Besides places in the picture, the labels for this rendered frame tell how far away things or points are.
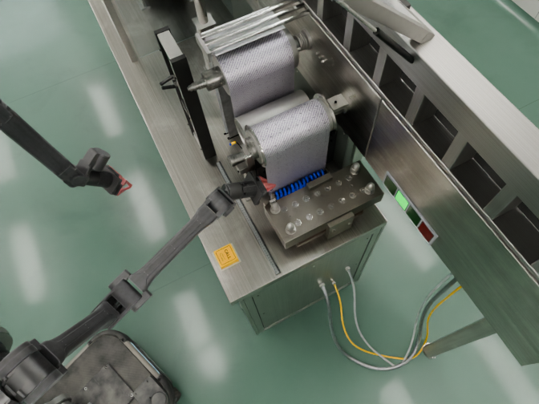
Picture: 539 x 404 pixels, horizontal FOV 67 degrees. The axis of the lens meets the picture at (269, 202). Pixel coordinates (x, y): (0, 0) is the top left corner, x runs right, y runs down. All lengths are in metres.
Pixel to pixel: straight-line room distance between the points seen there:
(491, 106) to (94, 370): 2.01
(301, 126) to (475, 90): 0.53
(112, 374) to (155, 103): 1.30
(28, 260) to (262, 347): 1.54
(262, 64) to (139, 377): 1.56
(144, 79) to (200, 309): 1.27
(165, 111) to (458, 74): 1.31
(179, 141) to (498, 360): 1.95
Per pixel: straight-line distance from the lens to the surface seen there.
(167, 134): 1.87
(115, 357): 2.28
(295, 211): 1.45
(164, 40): 1.42
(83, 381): 2.33
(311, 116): 1.31
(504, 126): 0.95
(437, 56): 1.03
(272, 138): 1.27
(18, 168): 3.34
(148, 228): 2.70
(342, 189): 1.50
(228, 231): 1.58
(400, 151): 1.22
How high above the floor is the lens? 2.34
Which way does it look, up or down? 63 degrees down
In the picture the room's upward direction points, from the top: 7 degrees counter-clockwise
